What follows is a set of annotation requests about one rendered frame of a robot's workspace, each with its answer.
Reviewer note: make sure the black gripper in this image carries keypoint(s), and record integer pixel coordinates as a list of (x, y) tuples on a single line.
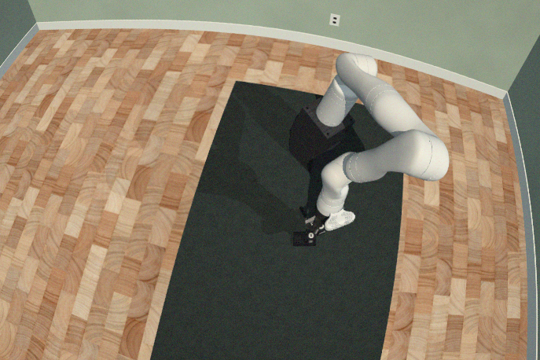
[(316, 221)]

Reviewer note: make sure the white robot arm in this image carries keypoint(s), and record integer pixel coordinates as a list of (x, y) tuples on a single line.
[(412, 152)]

